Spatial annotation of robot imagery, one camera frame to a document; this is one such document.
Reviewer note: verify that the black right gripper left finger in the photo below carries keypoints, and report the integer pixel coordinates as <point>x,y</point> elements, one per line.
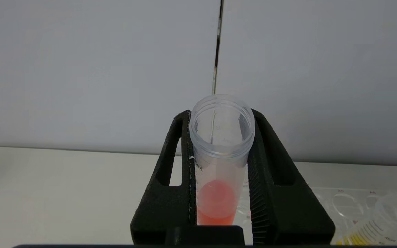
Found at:
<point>167,203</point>

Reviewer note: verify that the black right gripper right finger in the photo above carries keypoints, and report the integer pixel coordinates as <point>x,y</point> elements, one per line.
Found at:
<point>284,206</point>

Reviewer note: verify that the test tube with red pigment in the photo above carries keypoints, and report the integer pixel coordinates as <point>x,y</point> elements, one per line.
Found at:
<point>219,165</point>

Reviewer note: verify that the clear acrylic test tube rack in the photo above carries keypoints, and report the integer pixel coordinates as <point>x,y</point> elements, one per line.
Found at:
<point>350,206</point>

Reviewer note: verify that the test tube with yellow pigment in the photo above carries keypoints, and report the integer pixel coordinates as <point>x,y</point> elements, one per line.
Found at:
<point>381,224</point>

